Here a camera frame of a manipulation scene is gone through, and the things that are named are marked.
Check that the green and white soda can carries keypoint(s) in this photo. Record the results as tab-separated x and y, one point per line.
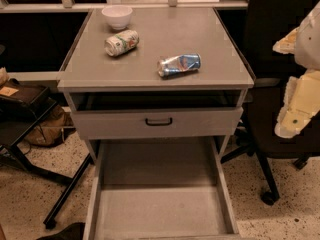
121	42

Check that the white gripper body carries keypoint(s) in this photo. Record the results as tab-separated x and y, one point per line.
309	43

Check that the blue silver redbull can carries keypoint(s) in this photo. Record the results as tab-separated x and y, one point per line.
178	64

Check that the closed grey upper drawer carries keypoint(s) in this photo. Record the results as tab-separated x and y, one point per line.
134	124

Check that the yellow sticky note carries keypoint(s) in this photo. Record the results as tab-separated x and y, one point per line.
8	91

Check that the black drawer handle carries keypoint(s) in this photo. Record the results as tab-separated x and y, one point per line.
158	122

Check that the black office chair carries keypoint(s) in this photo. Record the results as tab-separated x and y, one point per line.
255	30

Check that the brown bag on floor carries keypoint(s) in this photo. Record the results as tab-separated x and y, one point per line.
53	130

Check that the white ceramic bowl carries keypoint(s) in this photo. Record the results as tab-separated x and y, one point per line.
117	17

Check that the dark object on floor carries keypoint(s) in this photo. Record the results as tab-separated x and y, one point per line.
74	231

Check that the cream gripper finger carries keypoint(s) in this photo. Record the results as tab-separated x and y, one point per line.
301	104
287	44

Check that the grey drawer cabinet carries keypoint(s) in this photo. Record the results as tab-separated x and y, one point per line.
95	81

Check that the open grey middle drawer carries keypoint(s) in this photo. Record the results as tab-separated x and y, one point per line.
160	189

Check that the black side table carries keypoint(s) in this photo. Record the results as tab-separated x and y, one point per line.
20	113

